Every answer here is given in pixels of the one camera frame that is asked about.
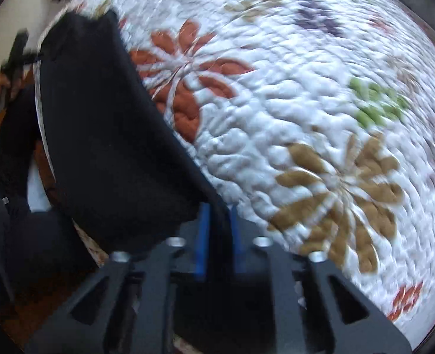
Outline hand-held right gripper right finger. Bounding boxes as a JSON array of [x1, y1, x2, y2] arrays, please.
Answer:
[[230, 206, 413, 354]]

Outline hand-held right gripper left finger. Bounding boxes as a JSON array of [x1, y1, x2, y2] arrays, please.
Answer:
[[26, 204, 211, 354]]

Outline black pants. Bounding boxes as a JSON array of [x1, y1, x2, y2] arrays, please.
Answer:
[[37, 9, 236, 251]]

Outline person's left hand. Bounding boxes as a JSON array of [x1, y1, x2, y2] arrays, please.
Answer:
[[0, 76, 24, 104]]

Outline floral quilted bedspread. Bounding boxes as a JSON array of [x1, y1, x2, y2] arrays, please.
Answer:
[[33, 0, 435, 354]]

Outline person's dark clothing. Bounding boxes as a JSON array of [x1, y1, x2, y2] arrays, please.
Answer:
[[0, 85, 96, 354]]

